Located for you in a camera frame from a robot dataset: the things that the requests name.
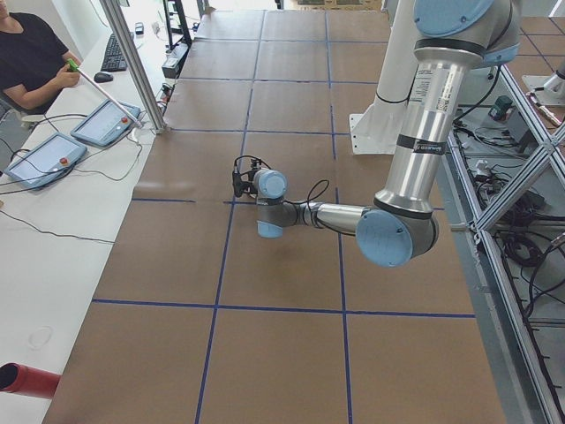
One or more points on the long stick with green handle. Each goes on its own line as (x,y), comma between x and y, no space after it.
(75,68)

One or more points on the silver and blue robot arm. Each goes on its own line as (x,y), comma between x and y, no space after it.
(432,47)

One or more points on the person in black shirt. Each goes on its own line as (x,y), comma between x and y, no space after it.
(34,61)

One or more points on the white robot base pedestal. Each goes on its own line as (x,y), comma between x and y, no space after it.
(375,131)

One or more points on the aluminium frame rail structure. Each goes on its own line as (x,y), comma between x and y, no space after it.
(506,150)

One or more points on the teach pendant tablet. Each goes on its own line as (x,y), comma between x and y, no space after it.
(49,161)
(106,124)

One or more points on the red cylinder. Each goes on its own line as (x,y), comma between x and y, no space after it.
(28,381)

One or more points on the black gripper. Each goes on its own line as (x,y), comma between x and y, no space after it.
(248,189)

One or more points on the aluminium frame post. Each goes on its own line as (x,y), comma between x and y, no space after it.
(118,25)

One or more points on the brown paper table cover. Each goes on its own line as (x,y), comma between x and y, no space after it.
(197,319)

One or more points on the black keyboard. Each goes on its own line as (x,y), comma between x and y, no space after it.
(113,59)

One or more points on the near teach pendant tablet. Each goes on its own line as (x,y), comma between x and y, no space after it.
(49,161)

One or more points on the black computer mouse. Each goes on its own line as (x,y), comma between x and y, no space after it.
(103,77)

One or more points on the far teach pendant tablet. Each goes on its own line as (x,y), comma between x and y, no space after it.
(106,124)

